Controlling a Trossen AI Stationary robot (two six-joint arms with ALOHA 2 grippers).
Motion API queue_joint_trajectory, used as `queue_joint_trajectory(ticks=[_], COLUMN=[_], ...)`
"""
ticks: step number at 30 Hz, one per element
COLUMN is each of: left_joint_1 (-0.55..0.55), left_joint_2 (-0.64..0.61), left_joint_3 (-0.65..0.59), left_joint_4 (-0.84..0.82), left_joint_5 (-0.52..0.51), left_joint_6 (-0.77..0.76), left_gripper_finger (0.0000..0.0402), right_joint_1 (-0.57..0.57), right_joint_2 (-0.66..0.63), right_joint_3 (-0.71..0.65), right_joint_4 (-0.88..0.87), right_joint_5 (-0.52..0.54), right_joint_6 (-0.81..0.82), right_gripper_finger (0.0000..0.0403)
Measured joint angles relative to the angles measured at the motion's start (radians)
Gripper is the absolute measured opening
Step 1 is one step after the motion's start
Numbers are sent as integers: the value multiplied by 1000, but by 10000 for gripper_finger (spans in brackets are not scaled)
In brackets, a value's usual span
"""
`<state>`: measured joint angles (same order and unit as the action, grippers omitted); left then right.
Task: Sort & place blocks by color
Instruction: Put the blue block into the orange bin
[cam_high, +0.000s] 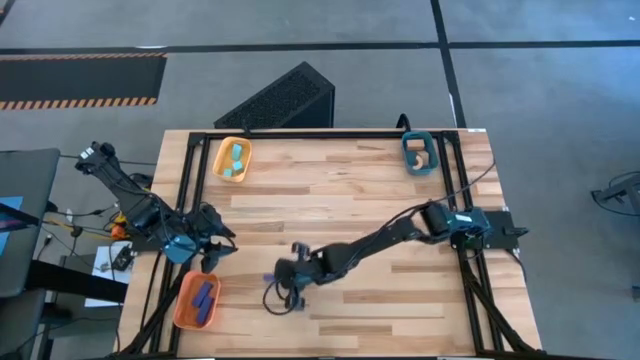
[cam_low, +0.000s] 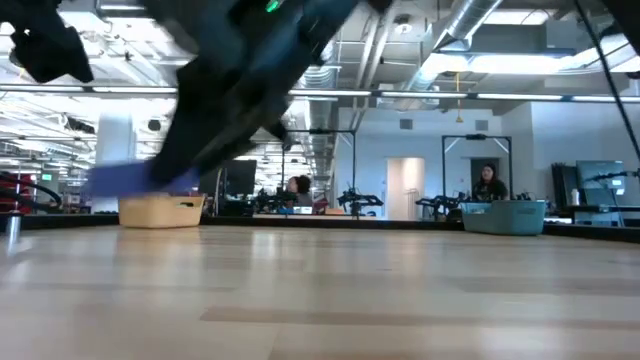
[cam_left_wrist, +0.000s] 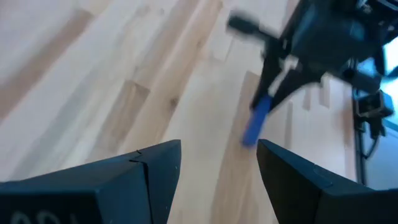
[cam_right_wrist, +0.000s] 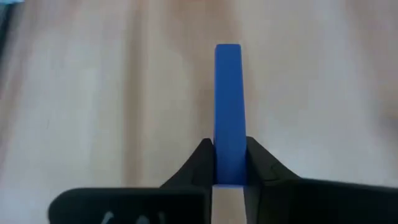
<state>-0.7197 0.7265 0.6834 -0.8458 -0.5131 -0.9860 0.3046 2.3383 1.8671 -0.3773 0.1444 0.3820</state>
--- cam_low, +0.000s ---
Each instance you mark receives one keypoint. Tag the metal cylinder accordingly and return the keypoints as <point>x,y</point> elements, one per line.
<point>13,227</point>

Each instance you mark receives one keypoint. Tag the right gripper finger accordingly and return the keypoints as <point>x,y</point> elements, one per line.
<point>162,174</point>
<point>225,156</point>

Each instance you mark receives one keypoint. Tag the white pillar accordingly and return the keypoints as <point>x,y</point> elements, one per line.
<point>116,145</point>

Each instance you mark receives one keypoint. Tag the grey computer monitor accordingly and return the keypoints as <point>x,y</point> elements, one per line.
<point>597,174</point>

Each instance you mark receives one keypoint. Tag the person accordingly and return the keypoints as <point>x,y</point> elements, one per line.
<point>301,190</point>
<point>490,185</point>

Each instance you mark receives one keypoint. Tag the black background robot arm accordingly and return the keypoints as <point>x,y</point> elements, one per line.
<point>272,200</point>
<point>357,200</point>
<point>440,202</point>

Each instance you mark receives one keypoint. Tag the teal plastic bin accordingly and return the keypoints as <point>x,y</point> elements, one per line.
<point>504,218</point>

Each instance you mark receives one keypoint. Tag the white bottle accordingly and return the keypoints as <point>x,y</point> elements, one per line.
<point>575,197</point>

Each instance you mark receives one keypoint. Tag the white door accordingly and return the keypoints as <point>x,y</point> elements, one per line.
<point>405,187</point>

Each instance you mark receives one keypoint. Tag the black aluminium table frame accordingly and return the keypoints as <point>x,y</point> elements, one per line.
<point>350,221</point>

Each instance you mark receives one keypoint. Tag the long ceiling light strip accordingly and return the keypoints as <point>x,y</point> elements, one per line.
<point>425,94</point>

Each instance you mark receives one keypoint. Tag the purple rectangular block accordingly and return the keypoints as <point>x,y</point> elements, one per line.
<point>120,180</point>

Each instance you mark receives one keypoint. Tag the yellow plastic bin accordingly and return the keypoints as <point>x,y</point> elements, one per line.
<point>160,212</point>

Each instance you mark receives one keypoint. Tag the silver ventilation duct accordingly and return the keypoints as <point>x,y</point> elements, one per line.
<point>322,125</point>

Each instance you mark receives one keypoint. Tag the black monitor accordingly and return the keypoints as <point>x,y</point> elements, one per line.
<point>240,177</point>

